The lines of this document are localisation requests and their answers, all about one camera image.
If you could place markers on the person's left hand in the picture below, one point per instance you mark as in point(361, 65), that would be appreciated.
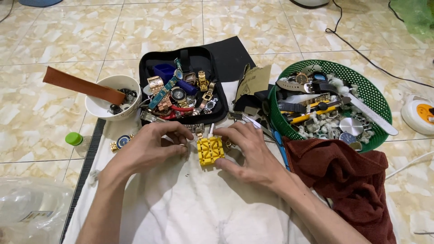
point(145, 149)

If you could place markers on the person's right hand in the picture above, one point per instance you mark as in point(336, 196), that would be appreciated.
point(251, 156)

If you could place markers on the yellow plastic watch band holder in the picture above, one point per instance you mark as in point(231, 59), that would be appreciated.
point(210, 150)

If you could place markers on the blue dial gold watch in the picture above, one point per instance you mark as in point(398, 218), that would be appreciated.
point(122, 141)

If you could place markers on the small gold watch clasp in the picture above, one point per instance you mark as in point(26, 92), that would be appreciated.
point(229, 144)

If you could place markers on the silver tweezers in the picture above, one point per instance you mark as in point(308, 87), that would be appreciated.
point(256, 123)

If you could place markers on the silver pin punch tool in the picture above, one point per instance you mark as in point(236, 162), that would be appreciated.
point(211, 130)

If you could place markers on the silver metal watch band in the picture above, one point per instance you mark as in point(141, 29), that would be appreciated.
point(195, 127)

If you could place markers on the black watch parts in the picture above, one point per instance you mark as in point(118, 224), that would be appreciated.
point(123, 100)

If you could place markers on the black sandpaper pieces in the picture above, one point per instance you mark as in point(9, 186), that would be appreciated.
point(251, 101)

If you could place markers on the gold metal watch band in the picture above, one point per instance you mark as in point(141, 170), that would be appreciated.
point(199, 134)

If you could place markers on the white ceramic bowl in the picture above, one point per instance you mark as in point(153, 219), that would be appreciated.
point(101, 110)

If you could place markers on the black zip tool case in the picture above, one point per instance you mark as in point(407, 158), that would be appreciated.
point(217, 101)

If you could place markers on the yellow utility knife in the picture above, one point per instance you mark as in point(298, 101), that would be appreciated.
point(305, 117)

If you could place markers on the black ribbed rubber mat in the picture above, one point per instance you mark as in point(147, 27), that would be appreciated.
point(83, 176)

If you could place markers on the pile of wristwatches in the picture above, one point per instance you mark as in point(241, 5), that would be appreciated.
point(183, 91)

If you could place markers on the white work cloth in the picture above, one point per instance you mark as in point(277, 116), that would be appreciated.
point(190, 203)

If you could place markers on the clear bottle with green cap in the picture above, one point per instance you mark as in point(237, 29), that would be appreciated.
point(76, 140)

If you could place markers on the brown sandpaper sheet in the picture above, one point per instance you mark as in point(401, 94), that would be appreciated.
point(254, 81)

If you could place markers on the dark blue plastic tube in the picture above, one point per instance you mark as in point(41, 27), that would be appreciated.
point(188, 87)

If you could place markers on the blue plastic box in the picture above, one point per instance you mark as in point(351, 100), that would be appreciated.
point(164, 71)

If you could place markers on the heap of watches and parts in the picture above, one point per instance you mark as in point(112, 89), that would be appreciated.
point(325, 108)

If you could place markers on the black foam sheet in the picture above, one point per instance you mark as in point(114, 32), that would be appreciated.
point(230, 57)

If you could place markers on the dark red towel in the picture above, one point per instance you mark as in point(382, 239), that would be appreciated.
point(349, 183)

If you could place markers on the silver round watch case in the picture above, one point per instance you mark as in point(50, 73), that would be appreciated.
point(351, 126)

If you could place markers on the white nail file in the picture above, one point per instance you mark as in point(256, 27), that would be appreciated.
point(373, 115)

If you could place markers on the clear plastic bag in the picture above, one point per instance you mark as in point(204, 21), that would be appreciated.
point(30, 210)

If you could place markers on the green plastic basket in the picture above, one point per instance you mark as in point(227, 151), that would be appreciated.
point(369, 88)

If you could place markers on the white appliance base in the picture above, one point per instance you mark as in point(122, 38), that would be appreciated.
point(310, 3)

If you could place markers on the white orange power strip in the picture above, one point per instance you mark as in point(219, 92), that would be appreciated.
point(418, 113)

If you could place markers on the blue plastic object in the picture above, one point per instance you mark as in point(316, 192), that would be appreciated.
point(40, 2)

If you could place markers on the green plastic bag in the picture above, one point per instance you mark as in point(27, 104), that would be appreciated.
point(415, 15)

